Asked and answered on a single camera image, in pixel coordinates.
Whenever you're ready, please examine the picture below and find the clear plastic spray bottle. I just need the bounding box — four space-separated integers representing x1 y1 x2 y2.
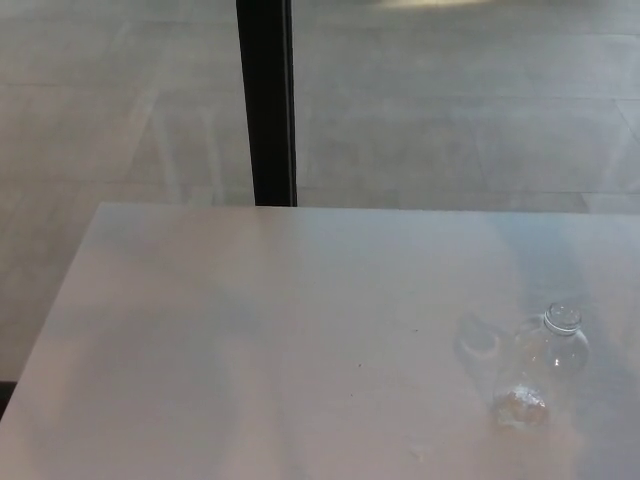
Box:
490 301 591 431

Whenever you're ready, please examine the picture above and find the black vertical window frame post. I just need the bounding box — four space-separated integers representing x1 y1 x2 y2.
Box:
235 0 299 208

